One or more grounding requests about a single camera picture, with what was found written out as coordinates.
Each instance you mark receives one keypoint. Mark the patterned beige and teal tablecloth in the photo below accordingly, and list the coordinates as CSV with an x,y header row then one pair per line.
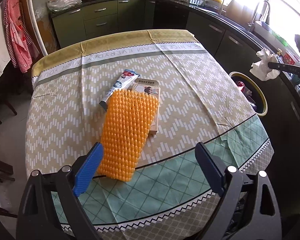
x,y
190,92

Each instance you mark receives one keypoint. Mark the orange bumpy plastic mat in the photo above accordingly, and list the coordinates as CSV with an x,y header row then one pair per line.
x,y
125,135

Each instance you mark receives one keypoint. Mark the black kitchen countertop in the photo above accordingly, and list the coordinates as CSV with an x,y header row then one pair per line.
x,y
215,11

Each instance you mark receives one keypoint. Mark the dark wooden chair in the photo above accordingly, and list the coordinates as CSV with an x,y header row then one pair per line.
x,y
0,175
0,107

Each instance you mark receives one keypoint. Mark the red checked apron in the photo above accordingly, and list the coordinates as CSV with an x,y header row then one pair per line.
x,y
20,37

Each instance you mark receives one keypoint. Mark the white and blue toothpaste box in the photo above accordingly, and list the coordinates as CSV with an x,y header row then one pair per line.
x,y
120,82

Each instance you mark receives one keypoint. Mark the metal kitchen faucet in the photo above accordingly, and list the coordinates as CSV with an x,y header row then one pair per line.
x,y
258,12

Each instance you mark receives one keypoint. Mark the clear plastic bag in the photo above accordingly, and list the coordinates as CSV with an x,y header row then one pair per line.
x,y
62,3

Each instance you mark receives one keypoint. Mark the blue bin with yellow rim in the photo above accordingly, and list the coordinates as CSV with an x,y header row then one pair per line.
x,y
263,97

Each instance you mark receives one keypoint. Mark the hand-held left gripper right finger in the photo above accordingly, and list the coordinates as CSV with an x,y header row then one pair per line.
x,y
210,167

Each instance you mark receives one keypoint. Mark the flat beige cardboard box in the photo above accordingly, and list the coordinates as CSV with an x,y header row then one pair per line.
x,y
150,86

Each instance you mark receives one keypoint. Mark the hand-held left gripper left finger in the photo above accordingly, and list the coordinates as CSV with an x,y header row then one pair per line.
x,y
87,170

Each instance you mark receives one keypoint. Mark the white tissue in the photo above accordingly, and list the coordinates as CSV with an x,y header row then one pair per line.
x,y
260,67

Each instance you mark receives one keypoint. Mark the white door frame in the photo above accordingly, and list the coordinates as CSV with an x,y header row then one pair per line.
x,y
36,17

